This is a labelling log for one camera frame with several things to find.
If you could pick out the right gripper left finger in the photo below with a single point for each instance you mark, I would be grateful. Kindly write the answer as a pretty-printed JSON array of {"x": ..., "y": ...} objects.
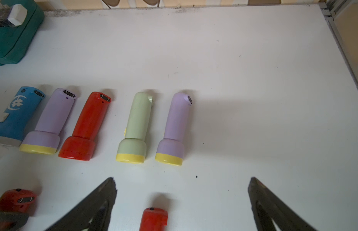
[{"x": 93, "y": 213}]

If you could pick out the green tool case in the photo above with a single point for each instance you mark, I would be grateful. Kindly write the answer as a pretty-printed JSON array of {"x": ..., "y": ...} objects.
[{"x": 14, "y": 42}]

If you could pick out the purple flashlight back row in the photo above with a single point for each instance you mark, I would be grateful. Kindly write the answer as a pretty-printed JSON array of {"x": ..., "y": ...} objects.
[{"x": 45, "y": 138}]

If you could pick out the socket set on case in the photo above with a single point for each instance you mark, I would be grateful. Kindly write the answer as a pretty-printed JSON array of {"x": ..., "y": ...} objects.
[{"x": 13, "y": 16}]

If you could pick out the red flashlight back row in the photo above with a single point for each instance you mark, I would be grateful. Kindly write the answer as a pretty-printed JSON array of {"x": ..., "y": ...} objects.
[{"x": 81, "y": 144}]

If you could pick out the blue flashlight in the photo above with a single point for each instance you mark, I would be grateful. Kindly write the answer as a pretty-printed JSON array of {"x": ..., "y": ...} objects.
[{"x": 17, "y": 114}]

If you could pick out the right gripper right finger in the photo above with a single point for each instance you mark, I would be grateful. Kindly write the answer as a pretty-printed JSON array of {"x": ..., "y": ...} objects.
[{"x": 269, "y": 211}]

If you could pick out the green flashlight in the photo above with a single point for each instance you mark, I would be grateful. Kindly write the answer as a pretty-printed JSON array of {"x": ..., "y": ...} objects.
[{"x": 133, "y": 148}]

